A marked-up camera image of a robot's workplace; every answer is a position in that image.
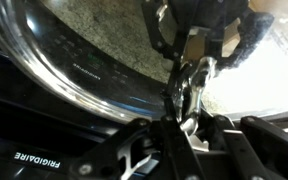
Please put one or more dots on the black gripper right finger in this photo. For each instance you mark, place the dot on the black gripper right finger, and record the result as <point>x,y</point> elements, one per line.
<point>260,150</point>

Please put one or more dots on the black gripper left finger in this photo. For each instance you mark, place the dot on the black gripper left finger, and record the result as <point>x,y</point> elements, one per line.
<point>144,156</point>

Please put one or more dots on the black electric stove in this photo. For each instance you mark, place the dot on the black electric stove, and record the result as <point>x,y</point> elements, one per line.
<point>34,133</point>

